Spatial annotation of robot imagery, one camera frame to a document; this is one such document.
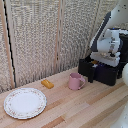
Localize beige woven folding screen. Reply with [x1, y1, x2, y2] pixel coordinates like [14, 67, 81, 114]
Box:
[0, 0, 128, 94]

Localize yellow food pieces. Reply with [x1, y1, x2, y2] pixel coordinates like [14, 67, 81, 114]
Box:
[91, 59, 100, 66]

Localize white floral-rimmed plate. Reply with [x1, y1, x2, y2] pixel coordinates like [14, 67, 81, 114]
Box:
[3, 87, 48, 120]

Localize orange rectangular bread piece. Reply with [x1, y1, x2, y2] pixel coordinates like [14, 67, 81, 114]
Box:
[40, 79, 55, 90]

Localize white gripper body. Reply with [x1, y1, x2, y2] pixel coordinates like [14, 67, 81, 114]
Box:
[89, 50, 121, 68]

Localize pink ceramic mug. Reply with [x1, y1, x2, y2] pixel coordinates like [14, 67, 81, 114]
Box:
[68, 72, 87, 92]

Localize white rounded blurry object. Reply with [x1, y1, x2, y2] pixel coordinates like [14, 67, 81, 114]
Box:
[110, 102, 128, 128]

